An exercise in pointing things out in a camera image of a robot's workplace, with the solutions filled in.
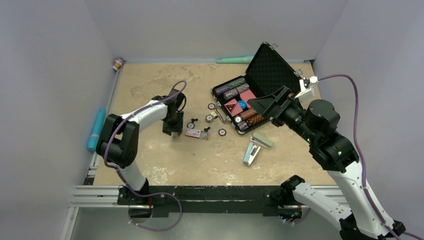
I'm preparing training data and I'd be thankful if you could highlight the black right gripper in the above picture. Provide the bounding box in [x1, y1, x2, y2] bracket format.
[246, 84, 317, 143]

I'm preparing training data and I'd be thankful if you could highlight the beige green stapler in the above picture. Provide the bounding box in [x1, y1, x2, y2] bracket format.
[250, 132, 274, 149]

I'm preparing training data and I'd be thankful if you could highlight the light blue stapler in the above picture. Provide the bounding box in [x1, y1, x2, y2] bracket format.
[243, 142, 261, 166]

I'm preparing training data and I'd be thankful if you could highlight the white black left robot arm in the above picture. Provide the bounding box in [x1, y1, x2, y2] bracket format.
[96, 93, 187, 205]

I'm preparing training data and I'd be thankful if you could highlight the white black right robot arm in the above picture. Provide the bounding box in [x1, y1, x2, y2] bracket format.
[248, 87, 406, 240]

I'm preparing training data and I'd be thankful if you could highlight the blue green poker chip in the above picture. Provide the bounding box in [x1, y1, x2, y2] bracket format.
[186, 122, 195, 129]

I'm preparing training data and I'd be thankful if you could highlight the red white staple box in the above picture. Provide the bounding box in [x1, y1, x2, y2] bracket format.
[184, 128, 209, 141]

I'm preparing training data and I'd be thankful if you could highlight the black poker chip case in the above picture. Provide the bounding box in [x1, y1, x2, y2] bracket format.
[211, 42, 307, 135]

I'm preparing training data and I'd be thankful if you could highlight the orange black poker chip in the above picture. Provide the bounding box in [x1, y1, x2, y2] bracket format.
[218, 128, 227, 137]

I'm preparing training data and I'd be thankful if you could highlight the small orange bottle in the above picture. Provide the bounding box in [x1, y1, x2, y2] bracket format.
[112, 57, 125, 71]

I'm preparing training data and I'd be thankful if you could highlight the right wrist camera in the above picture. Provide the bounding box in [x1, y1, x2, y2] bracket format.
[296, 76, 318, 99]

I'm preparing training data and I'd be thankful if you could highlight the mint green handle tool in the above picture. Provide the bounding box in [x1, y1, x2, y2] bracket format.
[215, 55, 254, 64]

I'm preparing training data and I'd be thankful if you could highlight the teal blue handle tool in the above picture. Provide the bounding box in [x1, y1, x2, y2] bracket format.
[86, 108, 106, 152]

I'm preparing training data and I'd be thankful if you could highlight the aluminium frame rail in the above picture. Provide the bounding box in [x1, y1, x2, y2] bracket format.
[60, 185, 118, 240]

